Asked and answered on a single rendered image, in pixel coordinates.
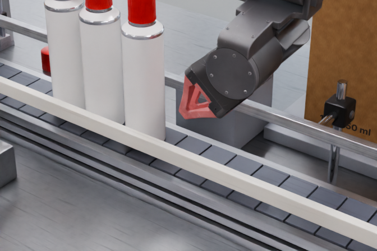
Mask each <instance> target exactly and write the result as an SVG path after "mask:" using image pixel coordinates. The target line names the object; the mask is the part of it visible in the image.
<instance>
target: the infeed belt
mask: <svg viewBox="0 0 377 251"><path fill-rule="evenodd" d="M0 76H1V77H4V78H6V79H8V80H11V81H13V82H16V83H19V84H21V85H24V86H26V87H29V88H31V89H33V90H36V91H39V92H41V93H44V94H46V95H49V96H51V97H53V90H52V83H51V82H49V81H47V80H44V79H40V78H39V77H37V76H34V75H31V74H29V73H26V72H23V71H21V70H19V69H16V68H13V67H11V66H8V65H6V64H5V65H4V64H3V63H1V62H0ZM0 103H1V104H3V105H6V106H9V107H10V108H13V109H16V110H18V111H20V112H22V113H25V114H27V115H30V116H32V117H34V118H36V119H39V120H42V121H44V122H46V123H49V124H51V125H53V126H55V127H58V128H60V129H63V130H65V131H68V132H70V133H72V134H75V135H77V136H79V137H82V138H84V139H86V140H88V141H91V142H94V143H96V144H98V145H101V146H103V147H105V148H108V149H110V150H112V151H115V152H117V153H119V154H121V155H124V156H127V157H129V158H131V159H134V160H136V161H138V162H141V163H143V164H145V165H148V166H150V167H152V168H155V169H157V170H160V171H162V172H164V173H167V174H169V175H171V176H174V177H176V178H178V179H181V180H183V181H186V182H188V183H190V184H193V185H195V186H197V187H200V188H202V189H205V190H207V191H209V192H212V193H214V194H216V195H219V196H221V197H223V198H226V199H228V200H230V201H233V202H235V203H238V204H240V205H242V206H245V207H247V208H249V209H252V210H254V211H256V212H259V213H262V214H263V215H266V216H269V217H271V218H273V219H275V220H278V221H280V222H282V223H285V224H287V225H289V226H292V227H295V228H297V229H299V230H302V231H304V232H306V233H308V234H311V235H313V236H316V237H318V238H321V239H323V240H325V241H328V242H330V243H332V244H335V245H337V246H339V247H341V248H344V249H347V250H349V251H377V249H375V248H373V247H371V246H368V245H366V244H364V243H361V242H359V241H356V240H354V239H351V238H349V237H347V236H344V235H342V234H339V233H337V232H335V231H332V230H329V229H327V228H325V227H322V226H320V225H318V224H315V223H313V222H310V221H308V220H305V219H303V218H301V217H298V216H296V215H293V214H291V213H289V212H286V211H284V210H281V209H279V208H276V207H274V206H272V205H269V204H267V203H264V202H262V201H260V200H257V199H255V198H252V197H250V196H247V195H245V194H243V193H240V192H238V191H236V190H233V189H231V188H228V187H226V186H223V185H221V184H218V183H216V182H214V181H211V180H209V179H207V178H204V177H202V176H199V175H197V174H194V173H192V172H190V171H187V170H185V169H182V168H180V167H178V166H175V165H172V164H170V163H168V162H165V161H163V160H161V159H158V158H156V157H154V156H151V155H148V154H146V153H144V152H141V151H139V150H135V149H133V148H131V147H129V146H126V145H124V144H122V143H119V142H117V141H115V140H112V139H110V138H108V137H105V136H102V135H101V134H98V133H95V132H93V131H90V130H88V129H86V128H83V127H81V126H79V125H76V124H73V123H71V122H69V121H66V120H64V119H62V118H59V117H57V116H55V115H52V114H49V113H47V112H45V111H42V110H40V109H37V108H35V107H33V106H30V105H28V104H25V103H23V102H20V101H18V100H16V99H13V98H11V97H9V96H6V95H4V94H1V93H0ZM165 137H166V141H165V142H166V143H169V144H172V145H174V146H177V147H179V148H182V149H184V150H186V151H189V152H192V153H194V154H197V155H199V156H202V157H204V158H206V159H209V160H211V161H214V162H217V163H219V164H222V165H224V166H227V167H229V168H231V169H234V170H237V171H239V172H242V173H244V174H247V175H249V176H252V177H254V178H256V179H259V180H262V181H264V182H267V183H269V184H272V185H274V186H276V187H279V188H282V189H284V190H287V191H289V192H292V193H294V194H297V195H299V196H302V197H305V198H307V199H310V200H312V201H314V202H317V203H319V204H322V205H325V206H327V207H330V208H332V209H334V210H337V211H339V212H342V213H345V214H347V215H350V216H352V217H355V218H357V219H359V220H362V221H365V222H367V223H370V224H372V225H375V226H377V208H376V207H373V206H370V205H368V204H365V203H362V202H360V201H357V200H355V199H352V198H349V199H347V196H344V195H342V194H339V193H337V192H334V191H332V190H329V189H326V188H324V187H321V186H320V187H318V185H316V184H314V183H310V182H308V181H306V180H303V179H300V178H298V177H296V176H293V175H291V176H290V174H287V173H285V172H282V171H280V170H277V169H275V168H272V167H270V166H267V165H264V166H263V164H262V163H259V162H257V161H254V160H252V159H248V158H246V157H244V156H241V155H237V154H236V153H234V152H230V151H228V150H225V149H223V148H220V147H218V146H215V145H212V144H210V143H207V142H205V141H202V140H200V139H197V138H195V137H192V136H188V135H187V134H184V133H182V132H179V131H176V130H174V129H171V128H168V127H165Z"/></svg>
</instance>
